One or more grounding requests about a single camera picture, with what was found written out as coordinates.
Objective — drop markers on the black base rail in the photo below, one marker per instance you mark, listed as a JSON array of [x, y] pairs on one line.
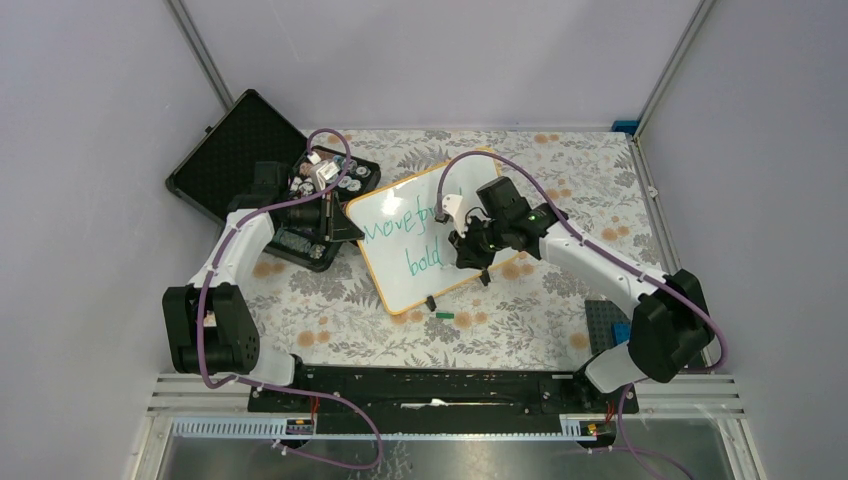
[[437, 401]]

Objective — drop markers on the floral table mat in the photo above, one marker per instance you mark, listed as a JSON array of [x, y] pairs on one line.
[[531, 316]]

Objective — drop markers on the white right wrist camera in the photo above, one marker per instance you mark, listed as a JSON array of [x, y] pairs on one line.
[[454, 208]]

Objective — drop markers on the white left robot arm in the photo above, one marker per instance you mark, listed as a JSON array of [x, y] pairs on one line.
[[209, 326]]

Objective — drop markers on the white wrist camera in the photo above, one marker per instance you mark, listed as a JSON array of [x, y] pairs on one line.
[[321, 171], [454, 208]]

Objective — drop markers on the black poker chip case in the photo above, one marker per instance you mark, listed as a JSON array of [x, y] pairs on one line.
[[222, 166]]

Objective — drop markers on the yellow framed whiteboard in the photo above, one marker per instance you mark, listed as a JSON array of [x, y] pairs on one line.
[[407, 253]]

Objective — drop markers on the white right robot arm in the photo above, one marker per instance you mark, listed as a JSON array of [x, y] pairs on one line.
[[667, 312]]

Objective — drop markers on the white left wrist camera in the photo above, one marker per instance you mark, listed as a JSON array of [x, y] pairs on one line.
[[321, 171]]

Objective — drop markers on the grey lego baseplate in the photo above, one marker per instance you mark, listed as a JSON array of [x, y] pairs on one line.
[[600, 315]]

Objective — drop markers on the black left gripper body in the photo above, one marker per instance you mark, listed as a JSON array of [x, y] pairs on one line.
[[318, 214]]

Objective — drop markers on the blue corner bracket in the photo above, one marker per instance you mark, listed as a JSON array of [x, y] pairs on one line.
[[628, 127]]

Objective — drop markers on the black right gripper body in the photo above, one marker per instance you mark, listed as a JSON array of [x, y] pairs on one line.
[[480, 242]]

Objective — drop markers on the blue lego brick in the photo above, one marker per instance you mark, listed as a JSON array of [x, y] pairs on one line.
[[620, 333]]

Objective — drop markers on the black whiteboard foot clip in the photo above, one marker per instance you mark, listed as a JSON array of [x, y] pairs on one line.
[[485, 277], [431, 303]]

